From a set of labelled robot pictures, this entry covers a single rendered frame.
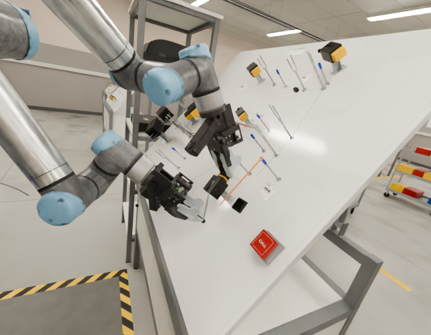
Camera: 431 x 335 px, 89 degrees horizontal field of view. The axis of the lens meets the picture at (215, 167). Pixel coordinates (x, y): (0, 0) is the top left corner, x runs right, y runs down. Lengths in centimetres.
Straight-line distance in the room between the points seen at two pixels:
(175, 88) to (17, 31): 37
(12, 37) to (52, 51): 727
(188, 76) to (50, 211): 39
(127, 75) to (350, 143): 56
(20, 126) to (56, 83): 743
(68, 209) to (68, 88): 749
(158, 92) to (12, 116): 27
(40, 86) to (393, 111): 788
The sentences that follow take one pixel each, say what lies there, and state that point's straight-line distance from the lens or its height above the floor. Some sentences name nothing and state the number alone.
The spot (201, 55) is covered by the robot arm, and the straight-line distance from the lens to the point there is 56.
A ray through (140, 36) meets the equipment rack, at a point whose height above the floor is 162.
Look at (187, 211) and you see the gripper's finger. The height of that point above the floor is 108.
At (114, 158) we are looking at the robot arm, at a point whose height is 121.
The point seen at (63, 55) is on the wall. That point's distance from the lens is 794.
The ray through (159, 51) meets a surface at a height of 158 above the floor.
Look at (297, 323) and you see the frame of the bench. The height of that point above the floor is 80.
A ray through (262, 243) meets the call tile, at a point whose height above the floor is 111.
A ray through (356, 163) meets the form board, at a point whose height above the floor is 132.
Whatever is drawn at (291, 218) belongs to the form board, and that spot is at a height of 116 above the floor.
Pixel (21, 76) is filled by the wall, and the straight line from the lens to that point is 807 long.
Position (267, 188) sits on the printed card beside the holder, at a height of 118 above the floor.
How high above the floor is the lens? 142
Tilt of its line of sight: 19 degrees down
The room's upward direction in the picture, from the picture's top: 11 degrees clockwise
